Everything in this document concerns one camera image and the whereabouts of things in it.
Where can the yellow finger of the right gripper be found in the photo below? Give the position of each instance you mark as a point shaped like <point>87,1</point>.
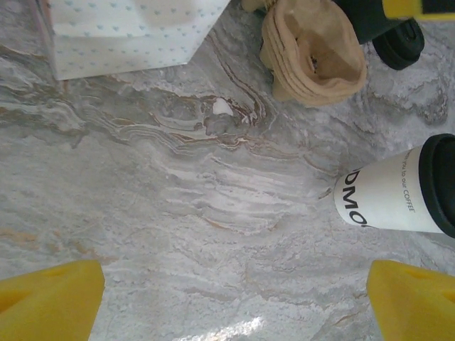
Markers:
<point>409,8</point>

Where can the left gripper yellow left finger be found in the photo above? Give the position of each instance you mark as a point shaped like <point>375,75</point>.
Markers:
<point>46,305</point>

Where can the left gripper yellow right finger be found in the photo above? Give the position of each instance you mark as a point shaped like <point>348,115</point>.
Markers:
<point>416,309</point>

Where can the white black paper coffee cup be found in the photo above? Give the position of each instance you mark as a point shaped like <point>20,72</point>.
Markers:
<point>384,199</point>

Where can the black plastic cup lid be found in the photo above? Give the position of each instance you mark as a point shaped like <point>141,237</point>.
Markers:
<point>439,177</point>

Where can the black plastic lid stack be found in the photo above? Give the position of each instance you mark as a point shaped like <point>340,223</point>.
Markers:
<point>398,49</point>

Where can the paper cup stack black white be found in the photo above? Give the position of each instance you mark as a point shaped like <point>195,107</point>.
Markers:
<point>362,21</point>

